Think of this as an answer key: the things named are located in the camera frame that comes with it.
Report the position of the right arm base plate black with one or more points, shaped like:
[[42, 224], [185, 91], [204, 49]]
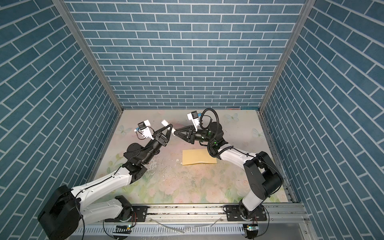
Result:
[[237, 213]]

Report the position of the controller board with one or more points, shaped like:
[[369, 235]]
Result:
[[122, 229], [250, 231]]

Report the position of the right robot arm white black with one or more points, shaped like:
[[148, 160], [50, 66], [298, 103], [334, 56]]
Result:
[[263, 177]]

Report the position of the left controller board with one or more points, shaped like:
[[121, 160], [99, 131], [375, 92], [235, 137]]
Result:
[[122, 229]]

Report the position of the right controller board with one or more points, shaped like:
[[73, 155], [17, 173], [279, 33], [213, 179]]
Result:
[[250, 231]]

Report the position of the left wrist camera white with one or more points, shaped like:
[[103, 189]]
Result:
[[143, 130]]

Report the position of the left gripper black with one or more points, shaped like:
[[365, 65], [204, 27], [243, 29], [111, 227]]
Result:
[[163, 141]]

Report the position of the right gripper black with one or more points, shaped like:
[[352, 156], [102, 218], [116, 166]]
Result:
[[180, 133]]

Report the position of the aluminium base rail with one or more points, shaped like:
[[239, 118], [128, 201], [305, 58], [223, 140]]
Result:
[[284, 222]]

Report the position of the white glue stick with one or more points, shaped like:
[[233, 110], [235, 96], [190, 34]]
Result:
[[165, 123]]

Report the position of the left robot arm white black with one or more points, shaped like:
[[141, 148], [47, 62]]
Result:
[[69, 209]]

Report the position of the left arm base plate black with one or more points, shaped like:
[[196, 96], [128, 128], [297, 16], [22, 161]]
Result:
[[136, 214]]

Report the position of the yellow envelope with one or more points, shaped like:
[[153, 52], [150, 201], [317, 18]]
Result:
[[197, 156]]

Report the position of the clear cable tie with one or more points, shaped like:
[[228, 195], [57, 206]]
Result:
[[183, 229]]

